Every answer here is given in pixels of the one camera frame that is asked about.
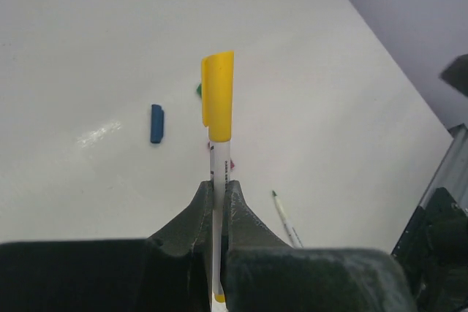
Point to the green pen cap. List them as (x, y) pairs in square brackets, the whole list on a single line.
[(199, 90)]

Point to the yellow-ended white marker pen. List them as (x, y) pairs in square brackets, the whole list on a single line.
[(220, 177)]

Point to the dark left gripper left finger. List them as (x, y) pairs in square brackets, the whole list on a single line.
[(168, 271)]

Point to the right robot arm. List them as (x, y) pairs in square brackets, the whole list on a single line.
[(426, 270)]

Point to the green-ended white marker pen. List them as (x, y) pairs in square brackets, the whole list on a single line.
[(287, 224)]

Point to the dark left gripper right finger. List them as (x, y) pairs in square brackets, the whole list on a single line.
[(260, 272)]

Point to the purple pen cap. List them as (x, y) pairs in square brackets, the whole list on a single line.
[(232, 165)]

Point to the yellow pen cap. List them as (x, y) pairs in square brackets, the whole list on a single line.
[(217, 95)]

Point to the blue pen cap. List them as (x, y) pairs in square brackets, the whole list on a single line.
[(157, 124)]

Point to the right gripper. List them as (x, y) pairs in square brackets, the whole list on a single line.
[(455, 74)]

